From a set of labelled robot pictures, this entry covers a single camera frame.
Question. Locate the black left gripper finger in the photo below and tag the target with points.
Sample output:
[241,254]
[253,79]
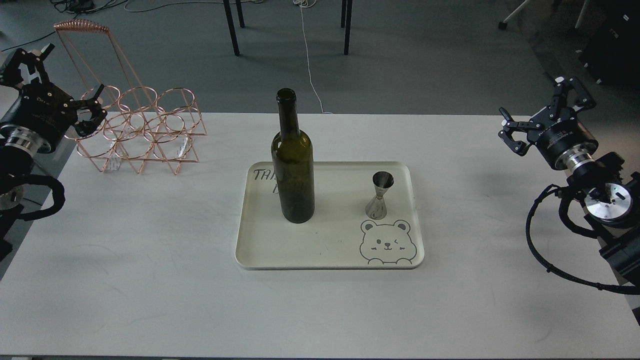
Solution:
[92,105]
[25,68]

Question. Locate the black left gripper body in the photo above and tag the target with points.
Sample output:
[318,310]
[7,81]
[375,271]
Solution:
[40,109]

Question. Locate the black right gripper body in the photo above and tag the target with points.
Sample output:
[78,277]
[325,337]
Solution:
[556,135]

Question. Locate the steel double jigger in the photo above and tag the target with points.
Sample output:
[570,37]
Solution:
[376,208]

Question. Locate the dark green wine bottle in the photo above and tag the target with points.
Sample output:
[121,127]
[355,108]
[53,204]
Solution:
[292,158]

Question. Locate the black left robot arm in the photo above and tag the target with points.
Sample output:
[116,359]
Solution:
[17,155]

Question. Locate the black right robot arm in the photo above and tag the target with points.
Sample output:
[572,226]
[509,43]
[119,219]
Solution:
[595,203]

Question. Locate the black rolling cabinet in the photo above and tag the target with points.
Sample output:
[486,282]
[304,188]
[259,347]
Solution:
[612,55]

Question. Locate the white chair base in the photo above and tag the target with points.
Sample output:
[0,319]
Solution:
[569,14]

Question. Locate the cream bear serving tray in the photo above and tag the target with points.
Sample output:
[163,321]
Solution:
[339,235]

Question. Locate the black table legs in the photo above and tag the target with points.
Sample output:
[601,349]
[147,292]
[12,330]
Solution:
[279,29]

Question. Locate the copper wire wine rack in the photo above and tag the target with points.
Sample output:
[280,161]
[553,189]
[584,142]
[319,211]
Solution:
[142,126]

